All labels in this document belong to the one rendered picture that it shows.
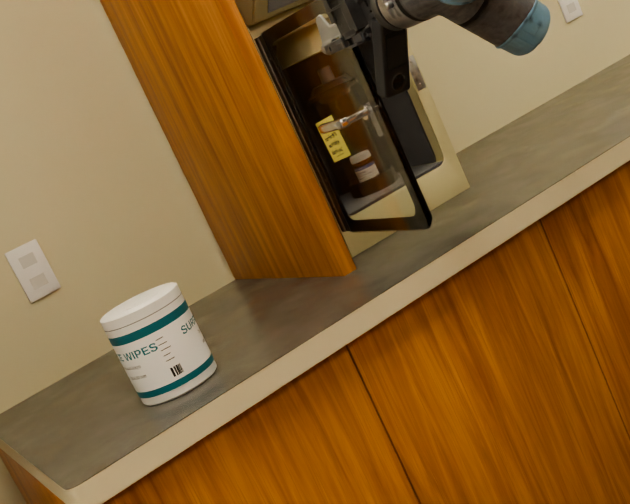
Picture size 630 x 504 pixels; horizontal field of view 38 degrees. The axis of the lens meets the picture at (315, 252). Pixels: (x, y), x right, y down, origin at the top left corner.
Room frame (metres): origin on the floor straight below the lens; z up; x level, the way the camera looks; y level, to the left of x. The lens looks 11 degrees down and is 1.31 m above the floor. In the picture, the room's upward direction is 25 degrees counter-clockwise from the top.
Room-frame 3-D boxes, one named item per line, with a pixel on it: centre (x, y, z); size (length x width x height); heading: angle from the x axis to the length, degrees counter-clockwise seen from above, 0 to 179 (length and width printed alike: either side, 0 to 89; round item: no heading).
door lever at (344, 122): (1.50, -0.13, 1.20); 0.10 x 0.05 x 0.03; 21
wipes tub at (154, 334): (1.41, 0.28, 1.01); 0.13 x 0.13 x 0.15
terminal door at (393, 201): (1.58, -0.13, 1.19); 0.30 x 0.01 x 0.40; 21
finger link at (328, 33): (1.40, -0.15, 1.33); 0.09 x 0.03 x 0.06; 27
